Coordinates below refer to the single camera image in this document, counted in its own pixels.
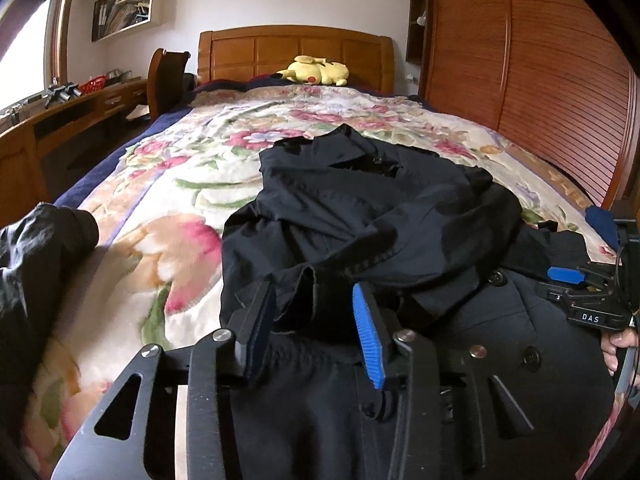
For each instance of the floral blanket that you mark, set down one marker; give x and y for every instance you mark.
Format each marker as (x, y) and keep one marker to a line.
(200, 170)

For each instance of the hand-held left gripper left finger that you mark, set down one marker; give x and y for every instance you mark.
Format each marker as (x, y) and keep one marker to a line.
(255, 335)

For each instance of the wooden chair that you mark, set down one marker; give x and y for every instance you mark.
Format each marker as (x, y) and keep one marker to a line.
(167, 80)

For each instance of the navy blue cloth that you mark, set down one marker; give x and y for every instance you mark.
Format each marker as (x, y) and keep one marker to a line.
(600, 222)

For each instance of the red basket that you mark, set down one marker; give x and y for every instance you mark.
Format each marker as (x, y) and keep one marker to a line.
(94, 85)

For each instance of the wooden slatted wardrobe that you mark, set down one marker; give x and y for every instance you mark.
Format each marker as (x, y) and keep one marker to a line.
(540, 70)

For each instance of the wooden desk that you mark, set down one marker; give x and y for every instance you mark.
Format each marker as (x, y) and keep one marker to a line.
(30, 145)

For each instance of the wooden bed headboard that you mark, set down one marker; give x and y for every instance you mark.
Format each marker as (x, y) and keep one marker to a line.
(240, 52)

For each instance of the person's right hand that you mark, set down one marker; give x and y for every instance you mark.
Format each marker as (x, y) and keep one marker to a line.
(620, 342)

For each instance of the window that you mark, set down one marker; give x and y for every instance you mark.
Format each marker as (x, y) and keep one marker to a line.
(35, 60)

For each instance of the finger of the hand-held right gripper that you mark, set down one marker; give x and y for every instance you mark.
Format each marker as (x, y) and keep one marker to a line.
(565, 275)

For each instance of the black gadget on stand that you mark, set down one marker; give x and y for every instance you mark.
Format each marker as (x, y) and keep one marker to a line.
(62, 94)

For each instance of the dark crumpled cloth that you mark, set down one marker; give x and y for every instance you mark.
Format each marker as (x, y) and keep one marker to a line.
(40, 245)

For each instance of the black coat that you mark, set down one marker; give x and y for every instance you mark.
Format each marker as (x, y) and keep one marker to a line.
(375, 220)

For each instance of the white wall shelf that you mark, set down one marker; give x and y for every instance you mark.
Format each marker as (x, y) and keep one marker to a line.
(135, 10)

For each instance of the dark navy bedding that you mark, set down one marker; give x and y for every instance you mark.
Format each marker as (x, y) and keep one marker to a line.
(225, 84)

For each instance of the yellow plush toy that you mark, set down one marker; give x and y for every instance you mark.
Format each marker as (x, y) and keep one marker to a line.
(320, 71)

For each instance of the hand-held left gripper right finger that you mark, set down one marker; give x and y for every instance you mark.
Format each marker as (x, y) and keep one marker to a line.
(369, 335)

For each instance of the small white round lamp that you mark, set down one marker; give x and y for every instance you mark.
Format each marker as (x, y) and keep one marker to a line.
(421, 19)

